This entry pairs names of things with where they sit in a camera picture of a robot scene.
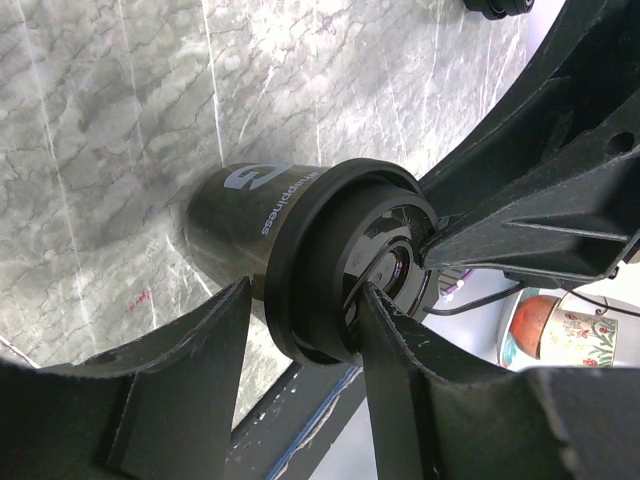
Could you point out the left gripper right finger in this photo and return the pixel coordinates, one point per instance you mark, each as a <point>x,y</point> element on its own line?
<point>439,412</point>

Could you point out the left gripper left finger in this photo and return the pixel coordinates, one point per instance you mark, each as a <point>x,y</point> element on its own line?
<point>159,407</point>

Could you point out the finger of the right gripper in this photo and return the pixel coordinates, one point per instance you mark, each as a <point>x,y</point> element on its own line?
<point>583,79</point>
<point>557,226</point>

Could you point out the dark takeout cup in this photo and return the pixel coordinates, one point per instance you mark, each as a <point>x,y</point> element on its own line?
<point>234,218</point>

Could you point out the black cup lid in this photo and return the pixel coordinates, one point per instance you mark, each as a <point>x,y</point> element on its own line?
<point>332,242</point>
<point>499,9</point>

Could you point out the floral ceramic jar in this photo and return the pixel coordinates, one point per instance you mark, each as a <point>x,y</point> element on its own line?
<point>540,331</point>

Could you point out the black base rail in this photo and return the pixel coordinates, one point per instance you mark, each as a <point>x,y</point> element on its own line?
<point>292,427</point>

